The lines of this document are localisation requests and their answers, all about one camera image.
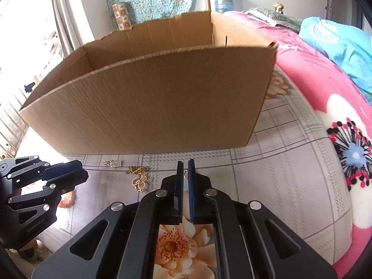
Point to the pink flowered blanket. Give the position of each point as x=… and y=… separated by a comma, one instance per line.
x=314, y=72

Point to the window clutter pile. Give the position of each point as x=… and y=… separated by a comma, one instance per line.
x=53, y=45

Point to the gold butterfly pendant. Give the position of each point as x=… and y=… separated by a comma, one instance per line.
x=141, y=178

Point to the green patterned pillow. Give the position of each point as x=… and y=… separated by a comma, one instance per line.
x=276, y=20

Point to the pale window curtain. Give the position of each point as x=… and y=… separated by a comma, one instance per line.
x=66, y=11

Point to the light blue blanket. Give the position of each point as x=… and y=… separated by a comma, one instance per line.
x=343, y=49

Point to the patterned paper box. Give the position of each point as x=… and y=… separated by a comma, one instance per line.
x=122, y=16

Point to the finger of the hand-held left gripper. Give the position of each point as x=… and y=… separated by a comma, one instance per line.
x=64, y=169
x=72, y=181

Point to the small gold clasp charm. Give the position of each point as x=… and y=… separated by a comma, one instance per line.
x=113, y=163

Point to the brown cardboard box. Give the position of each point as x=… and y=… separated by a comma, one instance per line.
x=151, y=101

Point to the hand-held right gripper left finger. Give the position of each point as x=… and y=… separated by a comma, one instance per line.
x=179, y=180

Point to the mushroom figurine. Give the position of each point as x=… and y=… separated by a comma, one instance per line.
x=278, y=7

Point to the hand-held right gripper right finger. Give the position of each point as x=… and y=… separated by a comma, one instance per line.
x=191, y=186

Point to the blue water dispenser bottle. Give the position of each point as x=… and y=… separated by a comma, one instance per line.
x=223, y=1

